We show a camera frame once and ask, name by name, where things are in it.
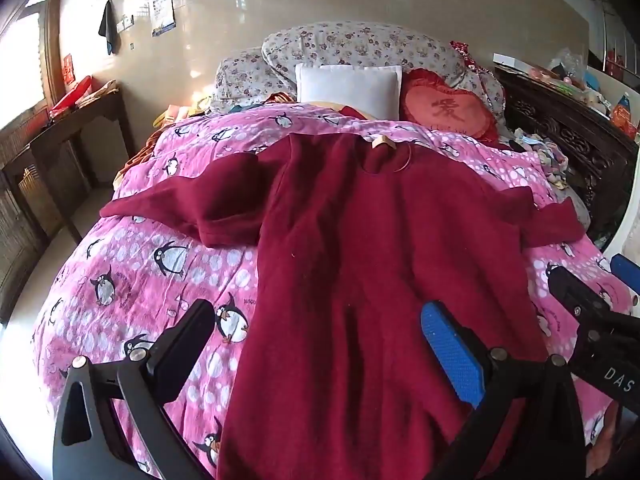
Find blue and orange packet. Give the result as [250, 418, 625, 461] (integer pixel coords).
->
[611, 92, 639, 137]

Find pink penguin blanket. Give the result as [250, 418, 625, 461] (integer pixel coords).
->
[31, 101, 632, 480]

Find pile of small clothes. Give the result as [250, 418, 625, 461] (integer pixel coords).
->
[509, 127, 572, 192]

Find wall calendar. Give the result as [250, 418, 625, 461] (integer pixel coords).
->
[147, 0, 176, 38]

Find white pillow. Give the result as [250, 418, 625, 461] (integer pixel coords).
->
[295, 63, 404, 121]

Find red box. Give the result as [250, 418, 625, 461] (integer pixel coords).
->
[48, 75, 94, 117]

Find yellow and orange clothes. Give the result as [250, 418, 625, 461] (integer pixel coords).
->
[114, 95, 213, 183]

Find floral pillow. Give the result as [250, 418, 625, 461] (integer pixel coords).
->
[209, 49, 299, 114]

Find carved dark wooden cabinet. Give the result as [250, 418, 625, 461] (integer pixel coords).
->
[492, 64, 640, 247]

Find beige cloth bag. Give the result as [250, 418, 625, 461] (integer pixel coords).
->
[79, 80, 121, 109]

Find white plastic bag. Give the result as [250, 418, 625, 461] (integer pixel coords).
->
[549, 47, 587, 87]

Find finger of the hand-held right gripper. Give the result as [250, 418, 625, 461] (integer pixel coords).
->
[610, 253, 640, 293]
[547, 265, 612, 328]

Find red heart cushion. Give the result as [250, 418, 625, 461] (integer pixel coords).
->
[400, 67, 501, 142]

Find floral folded quilt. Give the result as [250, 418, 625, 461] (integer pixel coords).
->
[261, 22, 507, 126]

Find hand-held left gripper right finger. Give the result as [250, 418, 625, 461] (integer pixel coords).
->
[421, 301, 587, 480]

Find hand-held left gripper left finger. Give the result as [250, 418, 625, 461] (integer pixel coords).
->
[52, 299, 217, 480]

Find dark hanging cloth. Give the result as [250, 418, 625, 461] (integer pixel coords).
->
[98, 0, 122, 56]

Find dark red sweater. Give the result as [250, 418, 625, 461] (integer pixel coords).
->
[100, 130, 587, 480]

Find white metal rack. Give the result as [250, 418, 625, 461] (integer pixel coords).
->
[588, 0, 640, 80]

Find dark wooden side table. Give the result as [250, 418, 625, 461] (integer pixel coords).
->
[0, 89, 137, 247]

